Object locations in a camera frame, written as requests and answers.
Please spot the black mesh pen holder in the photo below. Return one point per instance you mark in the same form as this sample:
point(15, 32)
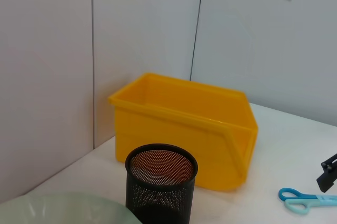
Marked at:
point(158, 203)

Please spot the green glass fruit plate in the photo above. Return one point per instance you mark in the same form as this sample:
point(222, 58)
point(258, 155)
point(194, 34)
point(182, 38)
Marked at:
point(65, 208)

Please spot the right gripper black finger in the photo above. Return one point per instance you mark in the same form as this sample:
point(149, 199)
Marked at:
point(327, 179)

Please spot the blue teal scissors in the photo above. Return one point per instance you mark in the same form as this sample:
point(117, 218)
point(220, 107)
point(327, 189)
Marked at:
point(323, 198)

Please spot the yellow plastic bin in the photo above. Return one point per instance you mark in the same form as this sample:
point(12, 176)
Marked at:
point(171, 129)

